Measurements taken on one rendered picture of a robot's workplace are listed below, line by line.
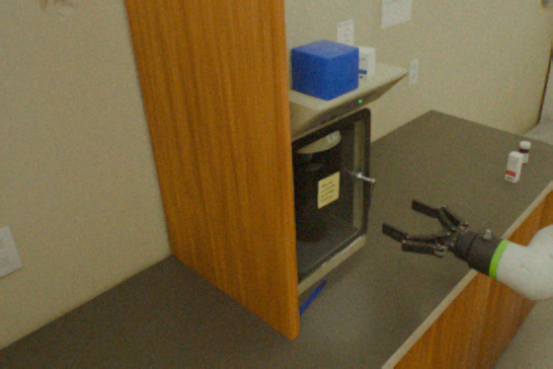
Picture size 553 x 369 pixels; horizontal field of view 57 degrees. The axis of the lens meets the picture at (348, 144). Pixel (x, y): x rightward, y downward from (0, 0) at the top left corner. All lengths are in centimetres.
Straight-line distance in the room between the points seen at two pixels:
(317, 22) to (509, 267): 67
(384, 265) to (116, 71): 86
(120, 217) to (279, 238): 53
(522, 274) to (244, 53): 72
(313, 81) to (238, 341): 64
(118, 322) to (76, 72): 60
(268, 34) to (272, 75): 7
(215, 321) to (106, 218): 39
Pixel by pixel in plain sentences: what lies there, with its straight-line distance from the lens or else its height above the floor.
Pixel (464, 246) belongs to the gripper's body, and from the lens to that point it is 120.
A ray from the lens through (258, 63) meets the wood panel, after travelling 93.
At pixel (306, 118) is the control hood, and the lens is 100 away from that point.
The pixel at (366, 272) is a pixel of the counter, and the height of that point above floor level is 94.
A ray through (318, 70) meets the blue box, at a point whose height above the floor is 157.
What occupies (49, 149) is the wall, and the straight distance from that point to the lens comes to 132.
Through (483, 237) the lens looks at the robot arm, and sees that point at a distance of 120.
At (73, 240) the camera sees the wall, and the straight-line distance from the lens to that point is 144.
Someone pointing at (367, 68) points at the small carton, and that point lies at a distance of 111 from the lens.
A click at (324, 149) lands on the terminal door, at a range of 119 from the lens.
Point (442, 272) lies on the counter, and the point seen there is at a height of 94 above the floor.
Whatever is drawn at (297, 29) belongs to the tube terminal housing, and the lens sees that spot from 105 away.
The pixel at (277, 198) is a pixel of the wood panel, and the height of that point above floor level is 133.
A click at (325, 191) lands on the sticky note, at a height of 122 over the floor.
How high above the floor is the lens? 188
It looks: 27 degrees down
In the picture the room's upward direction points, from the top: 1 degrees clockwise
